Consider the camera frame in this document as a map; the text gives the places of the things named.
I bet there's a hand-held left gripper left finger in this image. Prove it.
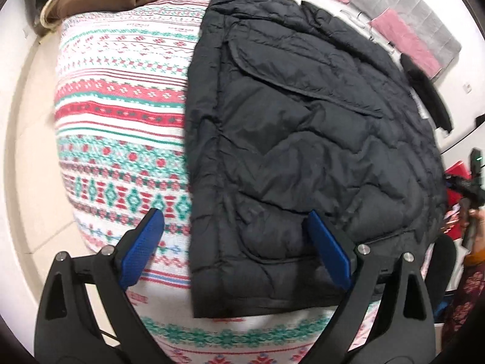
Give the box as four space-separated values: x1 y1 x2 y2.
33 208 171 364

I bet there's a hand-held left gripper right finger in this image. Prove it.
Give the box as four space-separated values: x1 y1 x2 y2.
307 210 448 364

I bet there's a black puffer jacket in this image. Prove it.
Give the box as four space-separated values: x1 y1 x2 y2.
186 0 448 318

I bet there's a person's right forearm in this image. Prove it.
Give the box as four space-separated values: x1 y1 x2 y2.
463 244 485 268

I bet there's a person's right hand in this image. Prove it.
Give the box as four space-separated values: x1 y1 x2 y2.
468 210 485 254

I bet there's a red plastic stool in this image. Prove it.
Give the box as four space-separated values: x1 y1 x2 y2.
443 159 479 236

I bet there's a dark rounded object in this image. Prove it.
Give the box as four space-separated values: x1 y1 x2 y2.
426 233 457 297

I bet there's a black garment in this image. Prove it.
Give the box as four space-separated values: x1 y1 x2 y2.
400 53 454 134

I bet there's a person's patterned clothing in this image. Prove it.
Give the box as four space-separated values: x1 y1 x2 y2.
441 261 485 334

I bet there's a red green patterned blanket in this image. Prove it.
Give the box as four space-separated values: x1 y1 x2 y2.
53 0 383 364

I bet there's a grey padded headboard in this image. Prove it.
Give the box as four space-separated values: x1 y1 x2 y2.
337 0 463 81

